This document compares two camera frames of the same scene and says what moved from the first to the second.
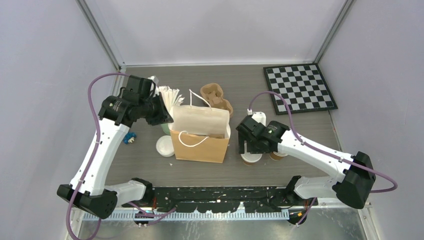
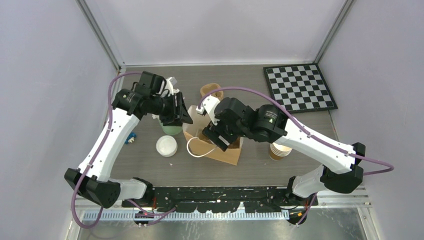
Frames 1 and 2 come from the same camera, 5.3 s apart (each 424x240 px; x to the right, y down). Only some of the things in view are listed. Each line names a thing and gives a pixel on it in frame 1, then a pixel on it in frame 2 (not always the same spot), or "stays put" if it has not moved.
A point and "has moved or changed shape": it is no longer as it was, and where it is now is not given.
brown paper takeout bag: [200, 133] has moved or changed shape
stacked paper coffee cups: [277, 156] stays put
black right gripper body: [251, 146] to [229, 134]
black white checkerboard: [303, 86] stays put
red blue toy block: [129, 137] stays put
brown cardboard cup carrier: [212, 93] stays put
